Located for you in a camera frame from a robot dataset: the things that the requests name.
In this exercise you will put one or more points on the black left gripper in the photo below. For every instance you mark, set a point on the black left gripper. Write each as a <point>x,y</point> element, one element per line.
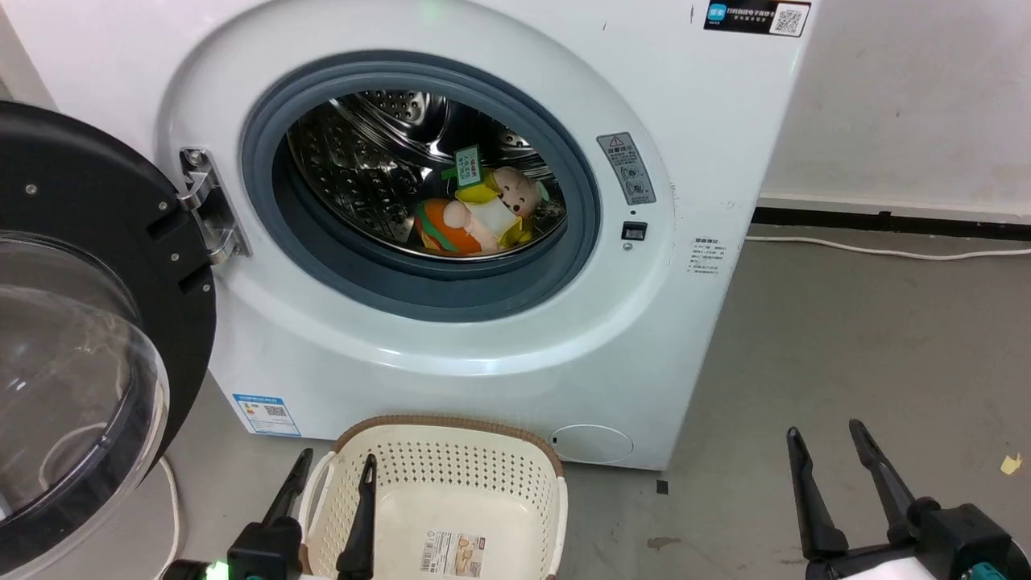
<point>266,552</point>

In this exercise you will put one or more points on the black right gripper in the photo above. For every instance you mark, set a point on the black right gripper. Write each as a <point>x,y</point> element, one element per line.
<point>958,548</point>

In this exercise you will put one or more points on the cream perforated laundry basket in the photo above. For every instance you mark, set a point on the cream perforated laundry basket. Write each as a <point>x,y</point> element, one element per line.
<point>451,491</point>

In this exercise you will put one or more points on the white front-load washing machine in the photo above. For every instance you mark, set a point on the white front-load washing machine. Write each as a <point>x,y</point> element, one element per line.
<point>451,346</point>

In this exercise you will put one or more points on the orange striped plush toy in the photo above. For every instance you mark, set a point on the orange striped plush toy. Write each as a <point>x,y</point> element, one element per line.
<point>439,225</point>

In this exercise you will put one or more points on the beige plush doll yellow clothes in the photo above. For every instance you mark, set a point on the beige plush doll yellow clothes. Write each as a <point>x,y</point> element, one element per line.
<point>503,205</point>

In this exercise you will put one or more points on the blue energy label sticker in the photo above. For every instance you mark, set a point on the blue energy label sticker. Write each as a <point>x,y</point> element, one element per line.
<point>266,414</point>

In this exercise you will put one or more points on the barcode label sticker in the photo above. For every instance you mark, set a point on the barcode label sticker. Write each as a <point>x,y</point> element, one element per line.
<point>453,553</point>

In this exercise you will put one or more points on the yellow paper scrap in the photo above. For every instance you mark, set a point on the yellow paper scrap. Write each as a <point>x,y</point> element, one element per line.
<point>1012,463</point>

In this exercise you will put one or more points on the grey rubber door gasket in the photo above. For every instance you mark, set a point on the grey rubber door gasket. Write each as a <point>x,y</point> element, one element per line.
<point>322,266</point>

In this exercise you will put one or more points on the round drain filter cover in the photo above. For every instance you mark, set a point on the round drain filter cover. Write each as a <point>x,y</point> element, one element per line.
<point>592,444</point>

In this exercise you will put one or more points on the white text notice sticker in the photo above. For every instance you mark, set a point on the white text notice sticker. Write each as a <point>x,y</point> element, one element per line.
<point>705,255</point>

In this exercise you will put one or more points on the metal door hinge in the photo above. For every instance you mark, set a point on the metal door hinge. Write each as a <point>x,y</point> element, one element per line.
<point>208,205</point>

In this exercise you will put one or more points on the perforated steel washer drum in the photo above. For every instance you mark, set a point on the perforated steel washer drum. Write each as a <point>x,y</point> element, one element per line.
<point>362,161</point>

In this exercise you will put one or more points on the black round washer door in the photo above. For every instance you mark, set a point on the black round washer door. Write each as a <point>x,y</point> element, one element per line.
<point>72,242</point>

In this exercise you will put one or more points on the green paper hang tag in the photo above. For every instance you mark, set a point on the green paper hang tag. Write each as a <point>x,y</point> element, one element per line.
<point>467,165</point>

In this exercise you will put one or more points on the grey warning sticker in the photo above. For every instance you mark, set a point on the grey warning sticker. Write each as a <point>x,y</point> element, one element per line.
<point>626,167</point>

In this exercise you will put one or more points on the black QR code sticker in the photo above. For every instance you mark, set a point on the black QR code sticker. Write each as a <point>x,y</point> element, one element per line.
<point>757,16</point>

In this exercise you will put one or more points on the black wall baseboard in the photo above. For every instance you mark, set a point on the black wall baseboard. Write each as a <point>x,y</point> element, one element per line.
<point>886,223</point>

